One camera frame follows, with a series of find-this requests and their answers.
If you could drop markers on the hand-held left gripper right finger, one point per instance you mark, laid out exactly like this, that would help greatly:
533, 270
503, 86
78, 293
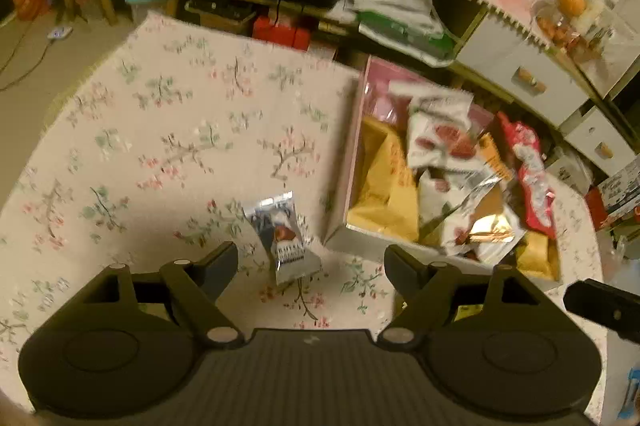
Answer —
402, 271

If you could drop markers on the printed cardboard box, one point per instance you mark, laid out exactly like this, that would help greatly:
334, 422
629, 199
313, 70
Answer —
622, 193

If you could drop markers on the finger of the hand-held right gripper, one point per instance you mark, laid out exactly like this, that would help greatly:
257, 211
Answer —
605, 311

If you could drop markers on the stack of papers and bags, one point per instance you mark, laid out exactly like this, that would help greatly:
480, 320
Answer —
395, 10

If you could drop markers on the small silver snack packet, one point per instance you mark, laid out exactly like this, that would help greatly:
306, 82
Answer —
285, 241

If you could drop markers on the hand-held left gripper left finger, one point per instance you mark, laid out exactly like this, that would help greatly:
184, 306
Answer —
222, 263

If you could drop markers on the red box under shelf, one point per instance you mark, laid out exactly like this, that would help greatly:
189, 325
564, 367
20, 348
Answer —
280, 30

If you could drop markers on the pile of small oranges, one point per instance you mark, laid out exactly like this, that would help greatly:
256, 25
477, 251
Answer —
555, 30

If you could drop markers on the yellow snack packet with print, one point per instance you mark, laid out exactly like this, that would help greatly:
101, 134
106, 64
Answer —
385, 186

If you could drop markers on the small white floor device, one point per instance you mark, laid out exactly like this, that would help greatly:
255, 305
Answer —
60, 33

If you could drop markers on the large orange fruit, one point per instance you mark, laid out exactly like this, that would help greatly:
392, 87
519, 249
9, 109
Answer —
571, 1

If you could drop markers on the pink box with silver sides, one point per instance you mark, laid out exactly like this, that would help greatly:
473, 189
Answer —
356, 140

